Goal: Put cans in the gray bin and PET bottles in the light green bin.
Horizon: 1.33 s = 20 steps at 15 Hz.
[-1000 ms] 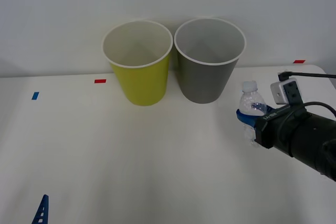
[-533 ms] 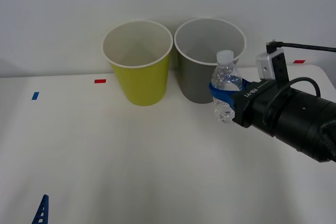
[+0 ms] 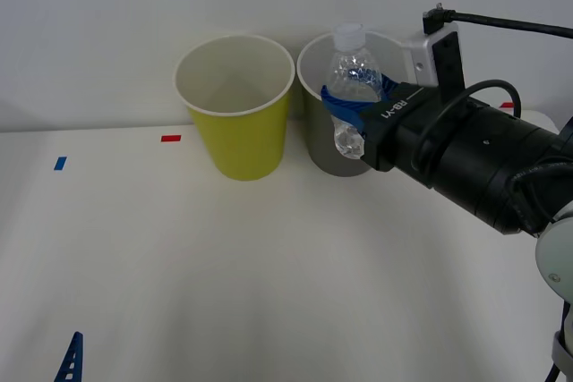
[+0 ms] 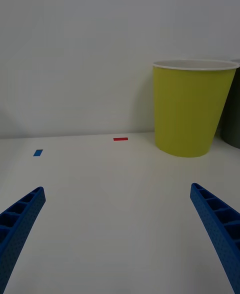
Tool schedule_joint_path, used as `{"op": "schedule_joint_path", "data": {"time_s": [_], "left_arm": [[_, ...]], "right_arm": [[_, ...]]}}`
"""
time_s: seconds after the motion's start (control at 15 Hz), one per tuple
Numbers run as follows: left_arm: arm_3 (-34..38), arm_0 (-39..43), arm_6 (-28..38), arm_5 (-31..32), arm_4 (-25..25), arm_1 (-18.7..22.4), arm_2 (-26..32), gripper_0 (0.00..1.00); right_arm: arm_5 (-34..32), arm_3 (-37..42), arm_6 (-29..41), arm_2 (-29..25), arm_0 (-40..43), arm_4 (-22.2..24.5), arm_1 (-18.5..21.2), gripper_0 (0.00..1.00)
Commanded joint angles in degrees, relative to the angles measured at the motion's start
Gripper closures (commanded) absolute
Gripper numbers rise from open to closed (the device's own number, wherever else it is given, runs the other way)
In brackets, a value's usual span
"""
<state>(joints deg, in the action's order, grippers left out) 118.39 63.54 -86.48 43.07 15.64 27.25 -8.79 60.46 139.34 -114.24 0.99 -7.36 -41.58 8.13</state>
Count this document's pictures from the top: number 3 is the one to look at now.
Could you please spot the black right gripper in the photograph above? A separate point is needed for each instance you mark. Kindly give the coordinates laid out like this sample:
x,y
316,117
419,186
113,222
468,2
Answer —
x,y
389,131

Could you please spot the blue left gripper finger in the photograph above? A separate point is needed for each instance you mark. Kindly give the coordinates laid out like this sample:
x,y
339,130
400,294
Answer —
x,y
71,362

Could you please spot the clear plastic bottle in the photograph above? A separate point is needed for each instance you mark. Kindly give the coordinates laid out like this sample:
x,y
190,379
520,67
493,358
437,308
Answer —
x,y
353,64

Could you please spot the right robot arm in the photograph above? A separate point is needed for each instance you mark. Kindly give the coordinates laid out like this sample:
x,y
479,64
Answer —
x,y
483,163

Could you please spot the grey plastic waste bin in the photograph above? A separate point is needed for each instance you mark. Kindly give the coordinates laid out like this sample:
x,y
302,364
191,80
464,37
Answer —
x,y
313,131

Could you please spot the yellow-green plastic waste bin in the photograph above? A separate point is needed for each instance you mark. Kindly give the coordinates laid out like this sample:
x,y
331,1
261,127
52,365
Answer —
x,y
242,145

